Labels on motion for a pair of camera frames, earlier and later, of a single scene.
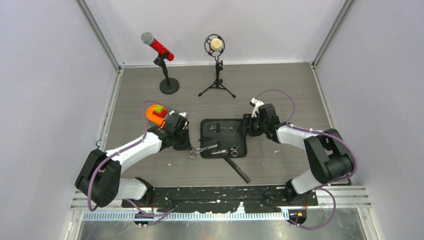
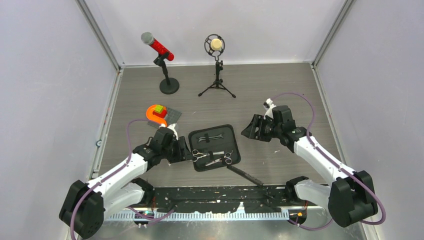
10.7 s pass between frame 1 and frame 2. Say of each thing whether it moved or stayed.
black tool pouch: moved
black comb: moved
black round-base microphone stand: stayed
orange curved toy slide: stayed
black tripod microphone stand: stayed
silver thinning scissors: moved
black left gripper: moved
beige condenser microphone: stayed
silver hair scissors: moved
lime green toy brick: stayed
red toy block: stayed
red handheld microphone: stayed
